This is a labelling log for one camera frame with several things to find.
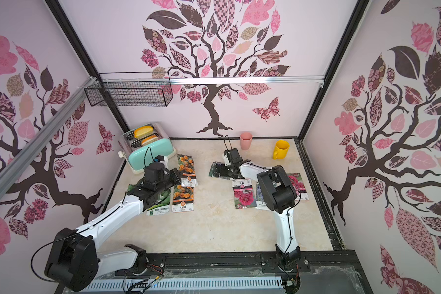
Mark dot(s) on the black wire basket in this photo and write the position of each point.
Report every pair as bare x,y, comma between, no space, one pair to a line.
131,89

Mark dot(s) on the pink flower packet right edge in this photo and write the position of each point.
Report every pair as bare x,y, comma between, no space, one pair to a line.
299,186

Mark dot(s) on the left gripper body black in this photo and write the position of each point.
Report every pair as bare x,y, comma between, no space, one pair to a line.
159,186

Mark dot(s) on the pink flower seed packet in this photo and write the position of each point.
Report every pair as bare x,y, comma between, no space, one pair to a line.
243,192

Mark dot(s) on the toast slice rear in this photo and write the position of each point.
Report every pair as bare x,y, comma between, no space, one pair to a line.
143,131

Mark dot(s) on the aluminium rail wall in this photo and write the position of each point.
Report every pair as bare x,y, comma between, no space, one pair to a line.
215,81
25,157

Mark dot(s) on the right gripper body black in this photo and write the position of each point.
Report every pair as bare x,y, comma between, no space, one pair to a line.
225,170

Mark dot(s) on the lavender seed packet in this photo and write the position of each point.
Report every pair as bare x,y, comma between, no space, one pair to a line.
259,200
230,172

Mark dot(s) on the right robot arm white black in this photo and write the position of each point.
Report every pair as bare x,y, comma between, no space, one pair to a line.
278,193

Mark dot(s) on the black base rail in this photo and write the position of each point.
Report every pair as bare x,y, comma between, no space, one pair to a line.
315,272

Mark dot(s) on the green plant seed packet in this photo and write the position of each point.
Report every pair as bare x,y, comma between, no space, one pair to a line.
134,190

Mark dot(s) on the mint green toaster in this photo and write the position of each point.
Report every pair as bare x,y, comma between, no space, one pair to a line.
139,157

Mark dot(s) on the marigold seed packet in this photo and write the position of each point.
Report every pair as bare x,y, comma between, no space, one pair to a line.
183,199
187,169

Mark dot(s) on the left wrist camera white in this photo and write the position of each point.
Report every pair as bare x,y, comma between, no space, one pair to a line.
163,160

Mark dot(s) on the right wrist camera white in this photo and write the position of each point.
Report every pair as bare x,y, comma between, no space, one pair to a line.
227,158

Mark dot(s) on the aluminium rail left wall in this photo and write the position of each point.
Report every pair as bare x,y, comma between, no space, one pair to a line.
25,157

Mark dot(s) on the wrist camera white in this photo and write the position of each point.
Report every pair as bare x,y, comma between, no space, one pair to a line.
163,160
227,158

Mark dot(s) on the yellow mug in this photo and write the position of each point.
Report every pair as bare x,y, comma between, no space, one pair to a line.
281,149

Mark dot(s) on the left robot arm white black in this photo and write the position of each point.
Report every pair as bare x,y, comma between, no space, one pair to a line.
75,260

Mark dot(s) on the toast slice front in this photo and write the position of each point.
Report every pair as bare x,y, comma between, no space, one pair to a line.
149,140

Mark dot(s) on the toast slice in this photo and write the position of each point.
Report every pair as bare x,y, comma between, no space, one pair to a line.
149,140
143,131

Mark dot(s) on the pink cup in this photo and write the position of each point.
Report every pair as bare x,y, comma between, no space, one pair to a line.
246,140

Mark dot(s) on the aluminium rail back wall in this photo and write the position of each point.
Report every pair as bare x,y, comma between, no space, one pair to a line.
215,81

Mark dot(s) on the white vented cable duct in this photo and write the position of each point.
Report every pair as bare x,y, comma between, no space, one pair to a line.
182,284

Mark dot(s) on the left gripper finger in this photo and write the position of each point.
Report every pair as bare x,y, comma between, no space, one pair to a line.
145,194
174,177

